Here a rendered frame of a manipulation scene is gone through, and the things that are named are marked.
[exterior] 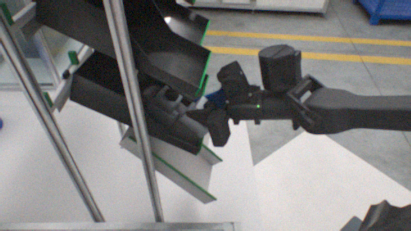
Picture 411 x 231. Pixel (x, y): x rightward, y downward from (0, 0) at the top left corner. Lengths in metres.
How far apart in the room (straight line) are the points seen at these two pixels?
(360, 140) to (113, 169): 2.02
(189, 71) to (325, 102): 0.24
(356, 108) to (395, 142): 2.27
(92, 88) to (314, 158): 0.81
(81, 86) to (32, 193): 0.58
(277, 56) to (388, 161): 2.13
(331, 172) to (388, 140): 1.65
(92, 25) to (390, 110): 0.44
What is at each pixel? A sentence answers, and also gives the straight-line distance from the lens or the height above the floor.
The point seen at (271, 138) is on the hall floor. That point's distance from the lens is 2.32.
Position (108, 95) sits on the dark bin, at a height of 1.33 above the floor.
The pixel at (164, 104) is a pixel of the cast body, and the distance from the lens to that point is 0.58.
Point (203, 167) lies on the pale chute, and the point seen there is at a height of 1.01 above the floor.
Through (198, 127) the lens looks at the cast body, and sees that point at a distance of 0.57.
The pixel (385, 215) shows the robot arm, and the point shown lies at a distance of 0.58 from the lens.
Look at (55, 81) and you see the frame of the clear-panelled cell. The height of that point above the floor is 0.91.
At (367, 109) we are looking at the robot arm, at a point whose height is 1.40.
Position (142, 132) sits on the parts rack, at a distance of 0.54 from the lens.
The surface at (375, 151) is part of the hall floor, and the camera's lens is 2.54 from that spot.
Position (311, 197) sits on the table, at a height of 0.86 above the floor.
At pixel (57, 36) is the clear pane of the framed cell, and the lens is 1.48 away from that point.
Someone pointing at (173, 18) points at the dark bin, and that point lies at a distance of 0.69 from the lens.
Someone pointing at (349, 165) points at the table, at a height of 0.86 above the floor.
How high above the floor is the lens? 1.65
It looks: 42 degrees down
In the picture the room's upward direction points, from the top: straight up
